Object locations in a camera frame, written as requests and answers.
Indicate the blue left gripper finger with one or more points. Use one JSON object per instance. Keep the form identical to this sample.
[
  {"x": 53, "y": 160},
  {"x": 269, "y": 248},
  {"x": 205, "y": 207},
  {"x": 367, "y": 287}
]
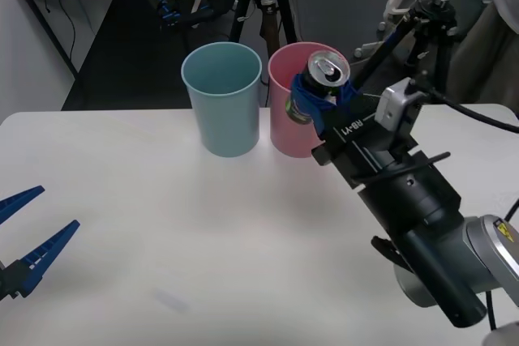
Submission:
[
  {"x": 44, "y": 257},
  {"x": 20, "y": 202}
]

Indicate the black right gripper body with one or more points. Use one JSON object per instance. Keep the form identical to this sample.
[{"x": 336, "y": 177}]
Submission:
[{"x": 357, "y": 139}]

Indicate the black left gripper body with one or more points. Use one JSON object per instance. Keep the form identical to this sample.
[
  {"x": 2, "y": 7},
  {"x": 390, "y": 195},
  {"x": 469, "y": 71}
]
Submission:
[{"x": 5, "y": 281}]

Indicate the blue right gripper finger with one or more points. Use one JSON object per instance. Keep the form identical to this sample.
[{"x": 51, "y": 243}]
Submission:
[
  {"x": 348, "y": 95},
  {"x": 314, "y": 113}
]

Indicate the black drink can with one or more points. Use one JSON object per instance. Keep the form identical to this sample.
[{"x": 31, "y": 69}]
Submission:
[{"x": 328, "y": 68}]

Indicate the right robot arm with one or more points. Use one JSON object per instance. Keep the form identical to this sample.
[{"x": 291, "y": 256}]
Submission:
[{"x": 425, "y": 208}]

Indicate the pink plastic bin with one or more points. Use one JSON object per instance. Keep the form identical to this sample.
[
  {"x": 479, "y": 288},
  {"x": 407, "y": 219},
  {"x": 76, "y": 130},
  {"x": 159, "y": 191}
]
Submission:
[{"x": 284, "y": 135}]

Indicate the pale blue plastic bin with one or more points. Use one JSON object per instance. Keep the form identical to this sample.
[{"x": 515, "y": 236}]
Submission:
[{"x": 223, "y": 119}]

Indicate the black tripod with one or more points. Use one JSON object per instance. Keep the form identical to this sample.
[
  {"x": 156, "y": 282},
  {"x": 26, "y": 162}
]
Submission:
[
  {"x": 269, "y": 18},
  {"x": 442, "y": 5}
]

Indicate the person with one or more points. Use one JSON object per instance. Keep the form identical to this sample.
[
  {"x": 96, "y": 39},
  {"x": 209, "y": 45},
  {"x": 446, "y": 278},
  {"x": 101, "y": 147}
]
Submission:
[{"x": 486, "y": 58}]

